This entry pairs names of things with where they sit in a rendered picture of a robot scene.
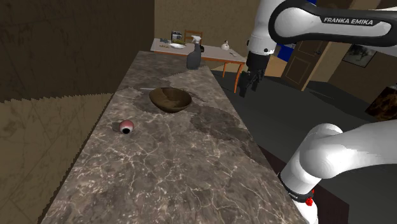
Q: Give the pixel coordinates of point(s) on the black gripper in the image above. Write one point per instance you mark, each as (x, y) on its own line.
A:
(256, 62)

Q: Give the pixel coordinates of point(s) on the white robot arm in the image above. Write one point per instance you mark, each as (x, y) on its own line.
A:
(338, 149)

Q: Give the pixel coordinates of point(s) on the white table with orange legs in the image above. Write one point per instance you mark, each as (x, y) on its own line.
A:
(214, 53)

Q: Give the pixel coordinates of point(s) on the brown panelled door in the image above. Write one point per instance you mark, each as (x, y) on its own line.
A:
(302, 63)

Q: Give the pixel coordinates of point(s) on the grey spray bottle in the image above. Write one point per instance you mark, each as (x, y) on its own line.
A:
(193, 58)

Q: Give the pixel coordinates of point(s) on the wooden chair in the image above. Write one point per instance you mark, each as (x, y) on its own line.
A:
(193, 33)

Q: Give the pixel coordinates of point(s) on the brown wooden bowl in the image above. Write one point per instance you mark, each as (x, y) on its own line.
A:
(170, 100)

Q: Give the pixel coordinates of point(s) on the pink eyeball-shaped ball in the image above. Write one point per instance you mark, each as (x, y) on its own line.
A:
(126, 126)

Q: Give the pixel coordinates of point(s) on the dark marbled cabinet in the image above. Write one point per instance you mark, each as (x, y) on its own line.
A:
(384, 105)

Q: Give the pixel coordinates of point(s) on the dark framed wall picture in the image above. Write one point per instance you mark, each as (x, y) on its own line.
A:
(359, 55)

